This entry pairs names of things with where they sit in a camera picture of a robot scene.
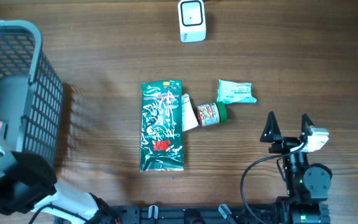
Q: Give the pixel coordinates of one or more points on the toilet tissue wipes pack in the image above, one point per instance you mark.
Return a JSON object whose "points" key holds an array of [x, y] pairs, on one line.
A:
{"points": [[232, 92]]}

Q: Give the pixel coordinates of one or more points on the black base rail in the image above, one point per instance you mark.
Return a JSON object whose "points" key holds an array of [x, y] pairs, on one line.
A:
{"points": [[267, 213]]}

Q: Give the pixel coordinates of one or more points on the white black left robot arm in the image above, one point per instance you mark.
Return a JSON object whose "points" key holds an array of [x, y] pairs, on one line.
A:
{"points": [[29, 184]]}

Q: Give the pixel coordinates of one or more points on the green lid Knorr jar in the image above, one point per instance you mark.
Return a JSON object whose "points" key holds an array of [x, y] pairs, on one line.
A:
{"points": [[212, 113]]}

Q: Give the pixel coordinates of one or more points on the green gloves package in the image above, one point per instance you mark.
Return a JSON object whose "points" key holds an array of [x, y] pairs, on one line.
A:
{"points": [[161, 139]]}

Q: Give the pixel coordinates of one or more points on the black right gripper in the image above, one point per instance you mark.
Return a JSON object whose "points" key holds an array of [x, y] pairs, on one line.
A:
{"points": [[284, 143]]}

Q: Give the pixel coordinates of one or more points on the white barcode scanner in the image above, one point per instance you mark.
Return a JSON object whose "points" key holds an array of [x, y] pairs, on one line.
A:
{"points": [[192, 20]]}

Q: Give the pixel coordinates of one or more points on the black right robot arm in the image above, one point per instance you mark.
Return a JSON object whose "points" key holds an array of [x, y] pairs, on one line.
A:
{"points": [[307, 184]]}

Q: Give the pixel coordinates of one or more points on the grey plastic basket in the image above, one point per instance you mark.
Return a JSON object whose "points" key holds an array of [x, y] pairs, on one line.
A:
{"points": [[31, 93]]}

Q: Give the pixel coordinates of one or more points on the white small packet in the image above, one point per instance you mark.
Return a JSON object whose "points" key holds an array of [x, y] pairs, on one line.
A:
{"points": [[189, 120]]}

